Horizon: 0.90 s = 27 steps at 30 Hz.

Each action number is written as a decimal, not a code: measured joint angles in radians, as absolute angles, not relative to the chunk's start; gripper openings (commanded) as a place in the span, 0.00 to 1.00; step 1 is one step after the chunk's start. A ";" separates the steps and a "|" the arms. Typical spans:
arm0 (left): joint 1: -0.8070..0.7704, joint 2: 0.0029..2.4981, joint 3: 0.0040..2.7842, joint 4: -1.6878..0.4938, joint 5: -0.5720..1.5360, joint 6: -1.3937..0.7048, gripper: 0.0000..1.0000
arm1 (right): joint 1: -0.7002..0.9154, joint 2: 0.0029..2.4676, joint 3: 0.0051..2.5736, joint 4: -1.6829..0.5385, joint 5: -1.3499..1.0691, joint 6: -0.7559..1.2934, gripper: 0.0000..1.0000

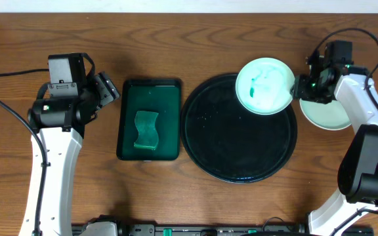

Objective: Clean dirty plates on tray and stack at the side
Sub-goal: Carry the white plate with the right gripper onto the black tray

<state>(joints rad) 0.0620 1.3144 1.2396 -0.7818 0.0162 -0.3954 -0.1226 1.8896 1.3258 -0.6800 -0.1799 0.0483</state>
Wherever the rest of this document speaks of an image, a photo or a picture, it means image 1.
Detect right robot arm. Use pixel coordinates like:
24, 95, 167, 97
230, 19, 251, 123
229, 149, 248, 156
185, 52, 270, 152
291, 65, 378, 235

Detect white plate top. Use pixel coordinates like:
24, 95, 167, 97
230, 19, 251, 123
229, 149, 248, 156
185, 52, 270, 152
304, 113, 351, 130

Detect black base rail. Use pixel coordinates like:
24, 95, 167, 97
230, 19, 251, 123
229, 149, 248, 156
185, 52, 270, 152
72, 222, 375, 236

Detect white plate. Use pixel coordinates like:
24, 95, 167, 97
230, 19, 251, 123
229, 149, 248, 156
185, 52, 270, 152
304, 113, 351, 130
235, 58, 295, 115
299, 100, 351, 130

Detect white plate bottom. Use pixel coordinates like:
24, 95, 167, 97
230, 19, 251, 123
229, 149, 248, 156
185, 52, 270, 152
299, 100, 351, 130

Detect left black cable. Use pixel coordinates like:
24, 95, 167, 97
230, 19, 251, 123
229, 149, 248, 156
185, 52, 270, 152
0, 68, 51, 236

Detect black round tray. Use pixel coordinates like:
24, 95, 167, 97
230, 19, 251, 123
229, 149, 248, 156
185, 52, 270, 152
180, 73, 297, 184

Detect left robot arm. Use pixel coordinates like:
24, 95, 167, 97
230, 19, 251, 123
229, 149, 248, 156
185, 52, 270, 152
20, 72, 120, 235

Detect black rectangular tray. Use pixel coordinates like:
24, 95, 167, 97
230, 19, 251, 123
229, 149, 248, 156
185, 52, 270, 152
116, 79, 181, 161

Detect green wavy sponge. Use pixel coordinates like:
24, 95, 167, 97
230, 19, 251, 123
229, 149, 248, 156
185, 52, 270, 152
133, 111, 159, 151

